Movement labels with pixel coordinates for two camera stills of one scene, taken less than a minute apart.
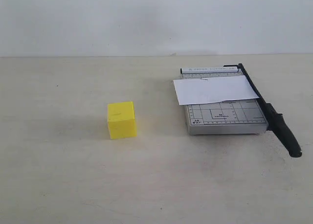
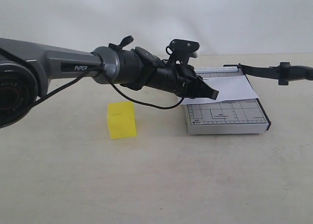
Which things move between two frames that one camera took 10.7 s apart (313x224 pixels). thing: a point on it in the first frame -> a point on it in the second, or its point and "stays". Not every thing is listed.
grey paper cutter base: [236, 117] stays
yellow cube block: [121, 121] stays
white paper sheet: [213, 90] stays
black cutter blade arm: [277, 123] -> [284, 72]
